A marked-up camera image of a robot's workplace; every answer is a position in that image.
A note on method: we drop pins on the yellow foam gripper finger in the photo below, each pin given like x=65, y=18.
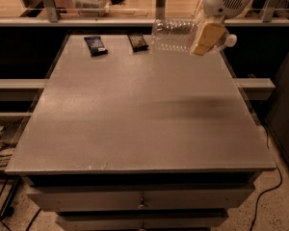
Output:
x=208, y=34

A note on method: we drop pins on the clear plastic water bottle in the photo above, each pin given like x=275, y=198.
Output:
x=173, y=35

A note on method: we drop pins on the dark rxbar chocolate wrapper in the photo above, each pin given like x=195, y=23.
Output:
x=137, y=42

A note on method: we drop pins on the blue snack bar wrapper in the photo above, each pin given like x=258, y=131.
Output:
x=95, y=45

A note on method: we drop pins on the grey drawer cabinet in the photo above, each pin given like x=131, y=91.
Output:
x=166, y=127

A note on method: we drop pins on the clear plastic container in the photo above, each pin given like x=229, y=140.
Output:
x=94, y=8

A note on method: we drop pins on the metal drawer knob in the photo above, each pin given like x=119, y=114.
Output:
x=142, y=205

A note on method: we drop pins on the grey metal shelf rail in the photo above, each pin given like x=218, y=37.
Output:
x=125, y=22

